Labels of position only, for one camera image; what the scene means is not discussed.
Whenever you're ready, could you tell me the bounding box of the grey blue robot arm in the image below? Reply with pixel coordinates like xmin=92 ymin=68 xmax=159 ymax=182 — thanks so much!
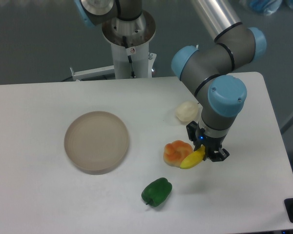
xmin=75 ymin=0 xmax=267 ymax=162

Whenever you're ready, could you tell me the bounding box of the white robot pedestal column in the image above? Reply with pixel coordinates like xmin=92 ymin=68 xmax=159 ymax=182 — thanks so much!
xmin=102 ymin=10 xmax=156 ymax=79

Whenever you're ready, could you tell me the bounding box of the yellow toy banana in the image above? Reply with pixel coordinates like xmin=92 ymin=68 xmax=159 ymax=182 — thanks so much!
xmin=180 ymin=146 xmax=205 ymax=169

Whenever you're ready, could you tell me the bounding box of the green toy bell pepper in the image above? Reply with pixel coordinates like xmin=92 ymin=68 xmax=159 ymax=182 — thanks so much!
xmin=141 ymin=177 xmax=172 ymax=207

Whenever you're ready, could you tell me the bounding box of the orange toy bread roll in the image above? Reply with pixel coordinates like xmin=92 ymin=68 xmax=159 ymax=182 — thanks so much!
xmin=163 ymin=140 xmax=193 ymax=167

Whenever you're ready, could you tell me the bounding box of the white toy garlic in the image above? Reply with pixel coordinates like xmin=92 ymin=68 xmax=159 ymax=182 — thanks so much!
xmin=175 ymin=101 xmax=199 ymax=122

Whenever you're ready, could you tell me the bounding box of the black cable on pedestal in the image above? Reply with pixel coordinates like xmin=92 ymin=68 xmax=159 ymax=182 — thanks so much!
xmin=122 ymin=36 xmax=136 ymax=78

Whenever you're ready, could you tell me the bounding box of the white metal bracket left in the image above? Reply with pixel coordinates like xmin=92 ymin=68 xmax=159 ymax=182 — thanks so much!
xmin=70 ymin=65 xmax=114 ymax=80

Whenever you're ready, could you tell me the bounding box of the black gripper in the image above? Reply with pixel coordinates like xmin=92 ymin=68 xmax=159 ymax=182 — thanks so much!
xmin=186 ymin=121 xmax=230 ymax=162

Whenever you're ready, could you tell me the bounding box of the beige round plate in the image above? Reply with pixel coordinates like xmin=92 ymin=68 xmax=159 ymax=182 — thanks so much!
xmin=64 ymin=111 xmax=129 ymax=175

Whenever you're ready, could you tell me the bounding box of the blue plastic bag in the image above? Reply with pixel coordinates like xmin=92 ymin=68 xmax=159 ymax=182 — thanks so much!
xmin=247 ymin=0 xmax=282 ymax=16

